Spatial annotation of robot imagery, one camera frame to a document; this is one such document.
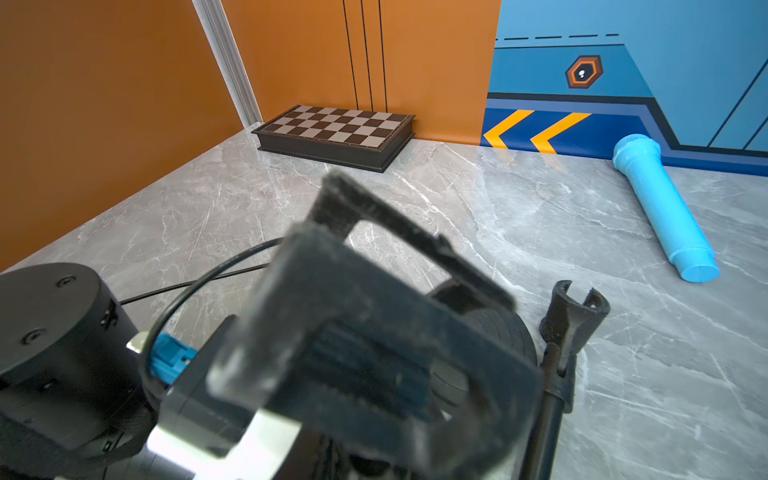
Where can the black stand pole with clip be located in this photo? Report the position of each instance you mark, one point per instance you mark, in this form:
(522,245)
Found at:
(332,340)

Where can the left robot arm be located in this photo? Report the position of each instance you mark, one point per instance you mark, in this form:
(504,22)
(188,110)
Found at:
(72,403)

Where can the light blue toy microphone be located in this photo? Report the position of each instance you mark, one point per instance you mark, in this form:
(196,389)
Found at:
(638,158)

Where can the black white checkerboard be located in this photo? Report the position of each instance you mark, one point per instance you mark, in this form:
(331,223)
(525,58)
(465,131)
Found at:
(361,139)

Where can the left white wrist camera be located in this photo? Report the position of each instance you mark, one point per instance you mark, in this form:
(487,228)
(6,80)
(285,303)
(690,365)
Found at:
(198,436)

